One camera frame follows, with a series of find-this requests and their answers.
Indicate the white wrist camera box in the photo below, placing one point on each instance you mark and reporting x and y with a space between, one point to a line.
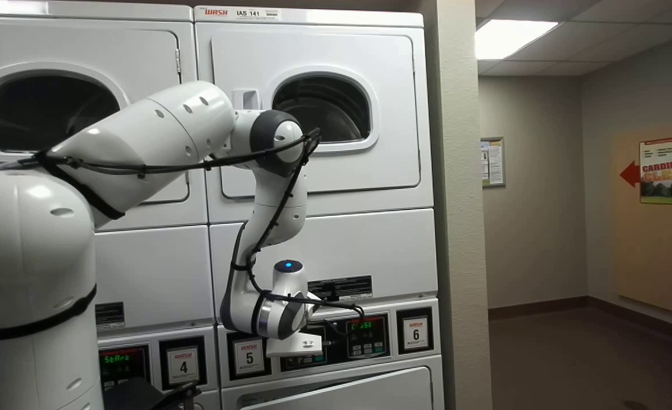
294 345

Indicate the number four label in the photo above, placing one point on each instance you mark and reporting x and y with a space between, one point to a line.
182 364

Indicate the white stacked dryer number four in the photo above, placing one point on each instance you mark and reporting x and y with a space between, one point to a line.
159 274

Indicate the rectangular ceiling light panel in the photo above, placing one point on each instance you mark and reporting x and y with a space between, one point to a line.
511 38

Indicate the black tripod head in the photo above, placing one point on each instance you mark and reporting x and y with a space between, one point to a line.
133 398

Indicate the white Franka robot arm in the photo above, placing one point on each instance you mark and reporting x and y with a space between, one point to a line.
29 251

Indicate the red arrow wall sign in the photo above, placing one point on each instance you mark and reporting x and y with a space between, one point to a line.
666 173

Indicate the dryer door with window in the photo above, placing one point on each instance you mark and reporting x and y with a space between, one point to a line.
383 93
152 47

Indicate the number six label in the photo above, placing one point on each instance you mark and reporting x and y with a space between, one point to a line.
416 331

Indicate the white stacked dryer number five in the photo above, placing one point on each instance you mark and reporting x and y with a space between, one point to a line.
395 251

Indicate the number five label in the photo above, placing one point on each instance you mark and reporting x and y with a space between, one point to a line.
249 357

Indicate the small framed wall notice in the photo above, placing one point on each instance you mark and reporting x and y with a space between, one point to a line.
493 163

